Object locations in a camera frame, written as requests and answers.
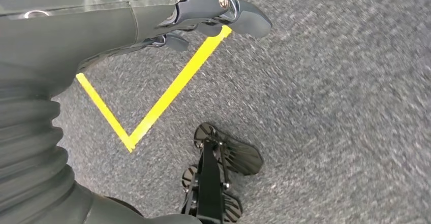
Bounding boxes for yellow floor tape square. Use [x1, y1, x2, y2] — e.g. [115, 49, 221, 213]
[75, 0, 233, 153]

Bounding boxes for ribbed grey left arm sleeve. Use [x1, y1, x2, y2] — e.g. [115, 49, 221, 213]
[0, 82, 97, 224]

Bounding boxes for black robot leg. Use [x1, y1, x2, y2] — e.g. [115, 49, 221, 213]
[196, 141, 226, 224]

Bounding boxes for black ribbed robot foot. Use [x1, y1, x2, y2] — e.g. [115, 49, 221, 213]
[193, 122, 264, 177]
[181, 164, 244, 224]

